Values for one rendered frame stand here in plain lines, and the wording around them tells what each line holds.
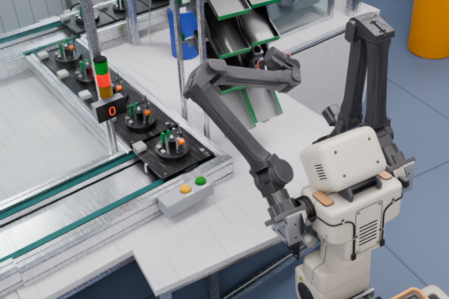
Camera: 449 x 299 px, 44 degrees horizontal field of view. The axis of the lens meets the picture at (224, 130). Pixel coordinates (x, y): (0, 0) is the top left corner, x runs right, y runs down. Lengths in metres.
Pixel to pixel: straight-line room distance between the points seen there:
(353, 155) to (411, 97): 2.84
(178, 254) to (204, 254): 0.09
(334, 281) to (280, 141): 0.77
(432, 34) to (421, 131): 1.07
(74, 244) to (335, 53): 2.13
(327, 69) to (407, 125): 0.90
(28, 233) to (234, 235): 0.74
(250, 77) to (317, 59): 1.64
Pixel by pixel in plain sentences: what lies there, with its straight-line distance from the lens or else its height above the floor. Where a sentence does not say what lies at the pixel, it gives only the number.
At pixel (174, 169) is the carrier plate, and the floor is 0.97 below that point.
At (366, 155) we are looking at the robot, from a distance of 1.69.
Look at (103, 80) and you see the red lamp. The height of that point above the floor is 1.34.
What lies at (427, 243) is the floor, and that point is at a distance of 3.35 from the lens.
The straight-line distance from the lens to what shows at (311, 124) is 2.59.
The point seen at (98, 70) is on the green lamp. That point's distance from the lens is 2.04.
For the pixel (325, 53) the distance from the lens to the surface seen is 3.46.
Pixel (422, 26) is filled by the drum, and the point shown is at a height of 0.28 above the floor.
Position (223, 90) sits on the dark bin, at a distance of 2.20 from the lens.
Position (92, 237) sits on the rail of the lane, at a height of 0.93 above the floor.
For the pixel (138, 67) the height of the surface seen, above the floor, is 0.86.
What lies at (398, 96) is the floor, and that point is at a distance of 4.47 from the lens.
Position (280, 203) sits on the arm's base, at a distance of 1.66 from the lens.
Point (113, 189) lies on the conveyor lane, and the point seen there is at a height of 0.92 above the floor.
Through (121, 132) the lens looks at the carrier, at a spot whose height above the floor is 0.97.
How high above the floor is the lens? 2.39
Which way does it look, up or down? 37 degrees down
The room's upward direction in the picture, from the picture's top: 2 degrees counter-clockwise
